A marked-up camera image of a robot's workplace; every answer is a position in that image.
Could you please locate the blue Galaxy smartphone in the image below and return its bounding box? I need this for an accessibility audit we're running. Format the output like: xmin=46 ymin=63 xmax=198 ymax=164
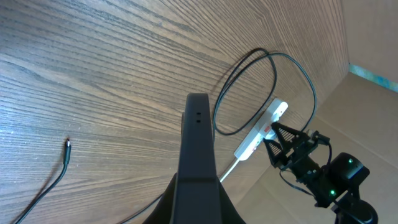
xmin=170 ymin=93 xmax=222 ymax=224

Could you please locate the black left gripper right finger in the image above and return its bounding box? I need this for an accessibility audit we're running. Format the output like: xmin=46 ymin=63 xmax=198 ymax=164
xmin=218 ymin=182 xmax=246 ymax=224

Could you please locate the white power strip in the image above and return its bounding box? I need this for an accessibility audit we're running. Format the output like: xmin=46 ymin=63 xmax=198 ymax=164
xmin=234 ymin=98 xmax=288 ymax=161

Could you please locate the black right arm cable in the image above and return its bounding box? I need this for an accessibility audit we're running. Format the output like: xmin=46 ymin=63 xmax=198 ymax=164
xmin=279 ymin=141 xmax=364 ymax=224

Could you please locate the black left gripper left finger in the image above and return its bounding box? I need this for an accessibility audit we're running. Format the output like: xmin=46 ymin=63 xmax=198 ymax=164
xmin=143 ymin=174 xmax=177 ymax=224

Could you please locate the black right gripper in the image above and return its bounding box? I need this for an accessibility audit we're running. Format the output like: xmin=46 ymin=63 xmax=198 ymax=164
xmin=263 ymin=122 xmax=330 ymax=184

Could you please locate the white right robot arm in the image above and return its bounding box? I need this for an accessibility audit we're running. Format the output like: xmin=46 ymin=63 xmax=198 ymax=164
xmin=263 ymin=122 xmax=379 ymax=224

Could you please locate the white power strip cord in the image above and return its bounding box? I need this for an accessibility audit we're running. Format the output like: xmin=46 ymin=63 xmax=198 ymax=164
xmin=219 ymin=157 xmax=241 ymax=183

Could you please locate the black charger cable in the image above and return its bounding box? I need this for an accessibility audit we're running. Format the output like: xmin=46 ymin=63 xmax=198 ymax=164
xmin=14 ymin=47 xmax=318 ymax=224

